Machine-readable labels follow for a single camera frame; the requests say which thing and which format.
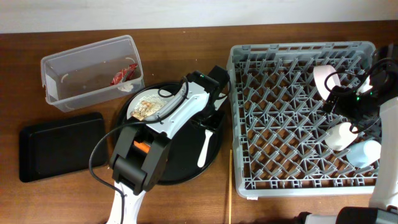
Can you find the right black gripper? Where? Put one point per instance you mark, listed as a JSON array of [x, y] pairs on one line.
[[344, 95]]

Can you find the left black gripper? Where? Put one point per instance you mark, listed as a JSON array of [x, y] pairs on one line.
[[213, 126]]

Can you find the wooden chopstick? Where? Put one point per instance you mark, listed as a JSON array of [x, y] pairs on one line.
[[230, 186]]

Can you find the small white cup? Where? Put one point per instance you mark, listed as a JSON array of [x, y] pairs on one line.
[[340, 137]]

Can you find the white plastic fork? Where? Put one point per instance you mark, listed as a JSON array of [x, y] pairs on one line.
[[204, 150]]

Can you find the light blue plastic cup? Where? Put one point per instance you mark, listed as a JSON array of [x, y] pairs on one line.
[[364, 153]]

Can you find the rice and food scraps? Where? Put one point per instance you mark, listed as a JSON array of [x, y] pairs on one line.
[[145, 106]]

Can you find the orange carrot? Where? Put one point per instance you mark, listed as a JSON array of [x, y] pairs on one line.
[[142, 146]]

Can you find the grey plate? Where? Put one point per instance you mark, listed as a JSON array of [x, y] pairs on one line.
[[165, 94]]

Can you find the white napkin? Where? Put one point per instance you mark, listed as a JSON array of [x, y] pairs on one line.
[[126, 87]]

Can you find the red snack wrapper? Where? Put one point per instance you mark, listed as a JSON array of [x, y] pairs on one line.
[[124, 75]]

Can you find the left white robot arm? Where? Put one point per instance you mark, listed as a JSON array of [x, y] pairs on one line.
[[167, 134]]

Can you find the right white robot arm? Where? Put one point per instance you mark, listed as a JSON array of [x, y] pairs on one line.
[[380, 81]]

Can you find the grey dishwasher rack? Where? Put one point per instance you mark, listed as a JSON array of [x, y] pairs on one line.
[[279, 128]]

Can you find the round black tray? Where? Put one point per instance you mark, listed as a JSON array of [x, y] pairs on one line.
[[186, 145]]

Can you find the clear plastic bin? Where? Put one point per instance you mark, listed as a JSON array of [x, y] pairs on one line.
[[81, 77]]

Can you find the black rectangular tray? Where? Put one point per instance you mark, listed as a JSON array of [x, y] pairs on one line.
[[58, 147]]

